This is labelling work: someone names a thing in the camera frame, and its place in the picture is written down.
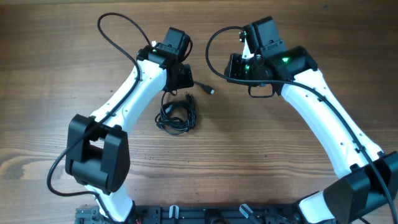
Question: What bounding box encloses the black cable bundle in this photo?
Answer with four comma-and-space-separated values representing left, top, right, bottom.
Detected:
154, 80, 216, 136

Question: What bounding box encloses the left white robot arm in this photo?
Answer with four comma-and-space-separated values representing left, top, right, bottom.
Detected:
65, 27, 193, 223

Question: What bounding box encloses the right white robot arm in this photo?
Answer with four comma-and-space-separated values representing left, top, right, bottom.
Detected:
224, 17, 397, 223

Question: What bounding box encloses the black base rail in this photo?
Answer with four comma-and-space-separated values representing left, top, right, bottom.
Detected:
74, 203, 352, 224

